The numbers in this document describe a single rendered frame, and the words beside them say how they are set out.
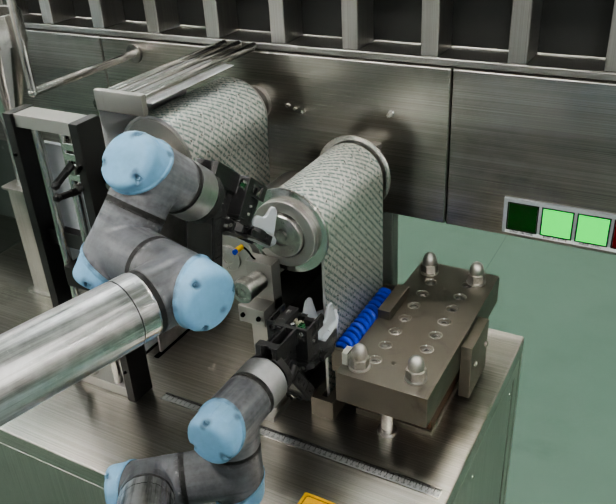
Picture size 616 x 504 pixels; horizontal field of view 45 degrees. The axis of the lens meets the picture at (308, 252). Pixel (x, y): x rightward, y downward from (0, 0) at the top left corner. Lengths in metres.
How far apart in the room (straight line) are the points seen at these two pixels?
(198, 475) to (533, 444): 1.72
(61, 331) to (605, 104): 0.90
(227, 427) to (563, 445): 1.81
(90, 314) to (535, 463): 2.02
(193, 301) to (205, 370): 0.72
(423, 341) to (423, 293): 0.16
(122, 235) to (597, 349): 2.47
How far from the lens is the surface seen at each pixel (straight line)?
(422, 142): 1.38
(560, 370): 2.96
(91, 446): 1.36
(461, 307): 1.38
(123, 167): 0.86
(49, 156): 1.29
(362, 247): 1.31
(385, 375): 1.22
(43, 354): 0.72
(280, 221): 1.15
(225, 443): 0.99
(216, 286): 0.77
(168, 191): 0.88
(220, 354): 1.50
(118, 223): 0.87
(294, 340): 1.11
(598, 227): 1.35
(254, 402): 1.02
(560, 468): 2.58
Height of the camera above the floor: 1.80
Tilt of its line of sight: 29 degrees down
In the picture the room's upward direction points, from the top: 3 degrees counter-clockwise
